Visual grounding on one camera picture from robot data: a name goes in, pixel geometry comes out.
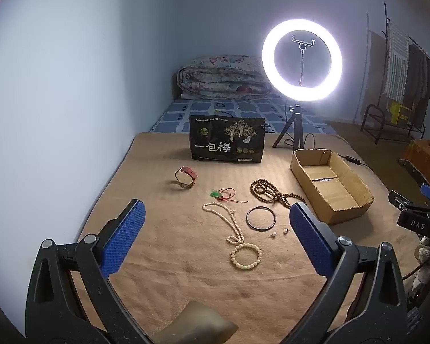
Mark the folded floral quilt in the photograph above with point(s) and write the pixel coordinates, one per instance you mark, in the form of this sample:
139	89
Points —
224	76

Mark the red wooden bangle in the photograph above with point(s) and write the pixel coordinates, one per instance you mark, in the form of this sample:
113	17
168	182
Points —
186	177

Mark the thin black bangle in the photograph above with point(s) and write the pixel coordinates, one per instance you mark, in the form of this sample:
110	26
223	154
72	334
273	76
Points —
260	218

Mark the black clothes rack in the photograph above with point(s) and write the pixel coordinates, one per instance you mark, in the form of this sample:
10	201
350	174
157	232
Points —
405	78

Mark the yellow box under rack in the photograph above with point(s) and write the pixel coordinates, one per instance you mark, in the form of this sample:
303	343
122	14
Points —
399	114

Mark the cardboard box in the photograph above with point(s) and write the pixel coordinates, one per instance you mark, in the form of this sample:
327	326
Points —
336	193

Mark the black tripod stand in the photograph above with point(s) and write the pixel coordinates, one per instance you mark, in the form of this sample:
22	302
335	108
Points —
295	121

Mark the black snack bag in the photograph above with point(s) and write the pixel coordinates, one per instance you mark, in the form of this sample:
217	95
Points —
226	139

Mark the orange patterned box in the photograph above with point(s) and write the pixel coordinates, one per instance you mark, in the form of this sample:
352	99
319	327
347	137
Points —
416	159

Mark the right gloved hand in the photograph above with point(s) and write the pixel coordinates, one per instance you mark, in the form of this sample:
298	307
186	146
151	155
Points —
422	276

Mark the white ring light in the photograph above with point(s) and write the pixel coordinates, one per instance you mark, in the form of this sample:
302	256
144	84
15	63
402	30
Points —
301	93

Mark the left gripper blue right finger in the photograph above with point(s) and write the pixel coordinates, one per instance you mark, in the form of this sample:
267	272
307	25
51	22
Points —
316	238

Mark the phone holder clamp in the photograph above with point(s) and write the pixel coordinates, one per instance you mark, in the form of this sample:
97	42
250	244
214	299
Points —
303	45

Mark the blue checkered bedsheet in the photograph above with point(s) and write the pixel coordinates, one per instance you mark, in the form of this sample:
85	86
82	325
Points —
275	109

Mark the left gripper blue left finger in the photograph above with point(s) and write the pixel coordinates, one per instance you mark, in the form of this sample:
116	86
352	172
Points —
117	237

